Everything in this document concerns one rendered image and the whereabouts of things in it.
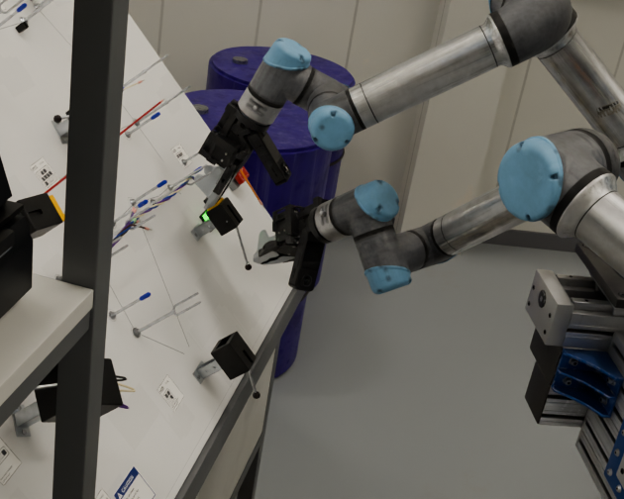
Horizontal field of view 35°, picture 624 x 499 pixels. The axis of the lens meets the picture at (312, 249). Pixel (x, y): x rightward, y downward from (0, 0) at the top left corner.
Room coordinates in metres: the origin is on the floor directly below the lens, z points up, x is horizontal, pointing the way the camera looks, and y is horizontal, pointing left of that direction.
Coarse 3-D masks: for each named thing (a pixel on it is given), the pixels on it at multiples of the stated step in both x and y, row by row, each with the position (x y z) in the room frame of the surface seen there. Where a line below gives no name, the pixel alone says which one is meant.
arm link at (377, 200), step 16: (352, 192) 1.59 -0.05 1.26; (368, 192) 1.56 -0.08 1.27; (384, 192) 1.58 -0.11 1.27; (336, 208) 1.59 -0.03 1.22; (352, 208) 1.57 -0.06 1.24; (368, 208) 1.55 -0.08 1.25; (384, 208) 1.55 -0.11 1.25; (336, 224) 1.59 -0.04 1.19; (352, 224) 1.56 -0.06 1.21; (368, 224) 1.55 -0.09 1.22; (384, 224) 1.56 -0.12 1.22
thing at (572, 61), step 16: (496, 0) 1.74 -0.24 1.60; (576, 16) 1.76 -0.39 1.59; (576, 32) 1.76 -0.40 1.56; (560, 48) 1.74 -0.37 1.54; (576, 48) 1.75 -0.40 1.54; (544, 64) 1.77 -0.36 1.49; (560, 64) 1.74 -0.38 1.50; (576, 64) 1.74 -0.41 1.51; (592, 64) 1.75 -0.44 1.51; (560, 80) 1.76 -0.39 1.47; (576, 80) 1.75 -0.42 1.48; (592, 80) 1.75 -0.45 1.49; (608, 80) 1.76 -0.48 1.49; (576, 96) 1.76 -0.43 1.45; (592, 96) 1.75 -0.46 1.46; (608, 96) 1.75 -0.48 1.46; (592, 112) 1.76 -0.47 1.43; (608, 112) 1.75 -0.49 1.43; (608, 128) 1.76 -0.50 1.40
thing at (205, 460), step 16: (288, 304) 1.84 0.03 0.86; (288, 320) 1.86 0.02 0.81; (272, 336) 1.71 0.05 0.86; (256, 368) 1.59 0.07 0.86; (240, 384) 1.52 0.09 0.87; (240, 400) 1.49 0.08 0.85; (224, 416) 1.41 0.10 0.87; (224, 432) 1.40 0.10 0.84; (208, 448) 1.32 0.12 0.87; (208, 464) 1.32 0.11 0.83; (192, 480) 1.23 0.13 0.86; (176, 496) 1.19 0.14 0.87; (192, 496) 1.24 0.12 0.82
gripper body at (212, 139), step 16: (224, 112) 1.74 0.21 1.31; (240, 112) 1.71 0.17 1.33; (224, 128) 1.72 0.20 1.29; (240, 128) 1.72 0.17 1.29; (256, 128) 1.70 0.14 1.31; (208, 144) 1.72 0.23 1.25; (224, 144) 1.70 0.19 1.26; (240, 144) 1.72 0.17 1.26; (208, 160) 1.71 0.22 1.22; (224, 160) 1.71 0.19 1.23; (240, 160) 1.69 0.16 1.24
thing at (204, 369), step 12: (228, 336) 1.45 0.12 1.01; (240, 336) 1.45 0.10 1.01; (216, 348) 1.43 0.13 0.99; (228, 348) 1.41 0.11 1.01; (240, 348) 1.43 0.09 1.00; (216, 360) 1.41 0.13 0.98; (228, 360) 1.41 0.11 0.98; (240, 360) 1.41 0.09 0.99; (252, 360) 1.43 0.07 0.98; (204, 372) 1.43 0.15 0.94; (228, 372) 1.41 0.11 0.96; (240, 372) 1.41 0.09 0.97; (252, 384) 1.42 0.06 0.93
